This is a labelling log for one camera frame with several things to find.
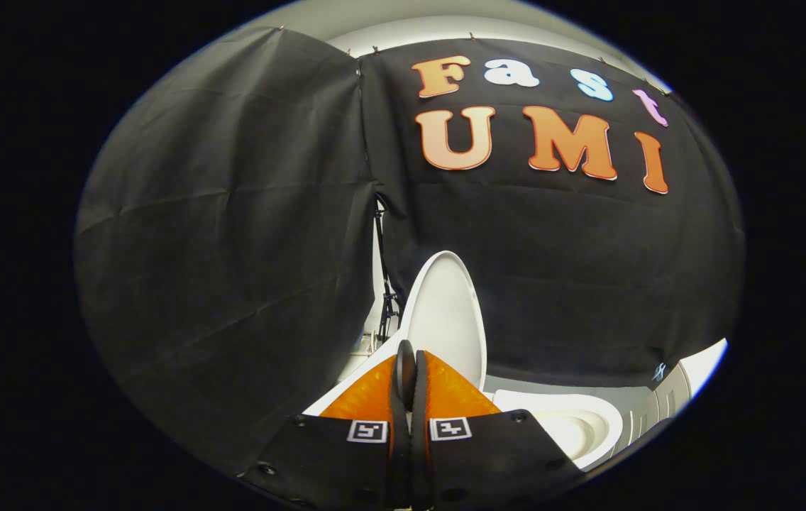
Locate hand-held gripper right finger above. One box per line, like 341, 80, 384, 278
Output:
410, 350, 586, 511

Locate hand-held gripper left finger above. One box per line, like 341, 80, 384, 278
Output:
240, 353, 412, 511

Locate white toilet lid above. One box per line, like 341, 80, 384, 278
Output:
399, 250, 489, 392

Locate white toilet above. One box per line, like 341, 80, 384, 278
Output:
302, 330, 625, 471

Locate black backdrop cloth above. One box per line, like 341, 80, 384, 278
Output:
75, 27, 746, 476

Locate white drawer cabinet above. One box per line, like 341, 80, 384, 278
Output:
626, 339, 728, 455

